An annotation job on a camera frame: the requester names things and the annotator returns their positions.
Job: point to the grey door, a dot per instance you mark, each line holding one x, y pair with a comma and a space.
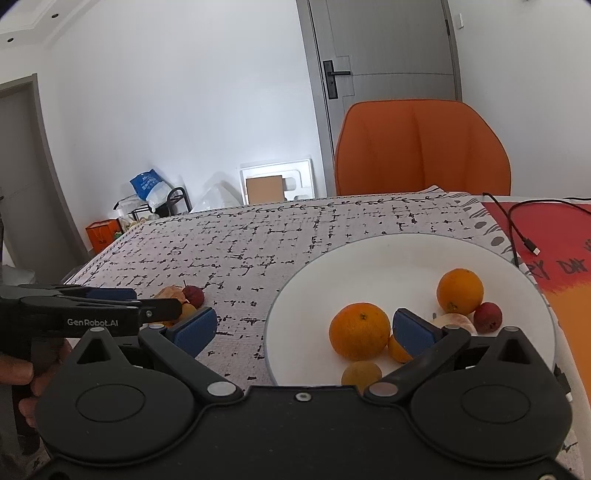
396, 49
40, 232

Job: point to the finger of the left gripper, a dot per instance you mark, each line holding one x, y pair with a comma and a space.
160, 310
86, 292

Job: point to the person left hand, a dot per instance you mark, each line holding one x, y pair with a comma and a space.
17, 372

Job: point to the small red apple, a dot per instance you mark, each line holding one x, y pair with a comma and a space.
194, 295
487, 318

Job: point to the green-brown kiwi front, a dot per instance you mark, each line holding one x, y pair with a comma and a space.
361, 375

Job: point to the white ceramic bowl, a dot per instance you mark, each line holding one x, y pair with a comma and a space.
391, 272

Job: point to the blue white plastic bag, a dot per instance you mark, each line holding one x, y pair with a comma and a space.
150, 187

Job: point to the black door handle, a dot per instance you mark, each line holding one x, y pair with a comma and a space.
331, 78

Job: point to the orange gift box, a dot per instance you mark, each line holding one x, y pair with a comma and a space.
102, 233

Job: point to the white foam packaging with cardboard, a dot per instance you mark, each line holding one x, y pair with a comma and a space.
277, 182

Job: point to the red orange table mat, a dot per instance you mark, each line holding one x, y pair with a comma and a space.
552, 240

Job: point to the large orange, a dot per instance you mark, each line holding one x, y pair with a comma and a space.
360, 332
460, 291

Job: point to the small mandarin front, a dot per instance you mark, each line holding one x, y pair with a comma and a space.
397, 351

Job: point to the orange chair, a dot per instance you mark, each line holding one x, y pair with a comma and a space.
399, 146

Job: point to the large orange front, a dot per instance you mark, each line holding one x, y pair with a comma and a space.
360, 332

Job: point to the patterned white tablecloth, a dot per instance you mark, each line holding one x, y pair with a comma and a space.
242, 257

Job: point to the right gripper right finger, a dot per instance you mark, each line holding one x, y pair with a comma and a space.
488, 400

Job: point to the black metal rack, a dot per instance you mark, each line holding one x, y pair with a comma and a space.
177, 202

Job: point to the small mandarin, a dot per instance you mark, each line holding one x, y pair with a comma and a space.
187, 311
397, 351

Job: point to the pomelo piece back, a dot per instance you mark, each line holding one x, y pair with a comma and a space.
171, 292

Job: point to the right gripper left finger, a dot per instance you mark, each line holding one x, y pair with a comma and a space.
122, 400

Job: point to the clear plastic bag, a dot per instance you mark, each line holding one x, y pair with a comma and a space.
218, 196

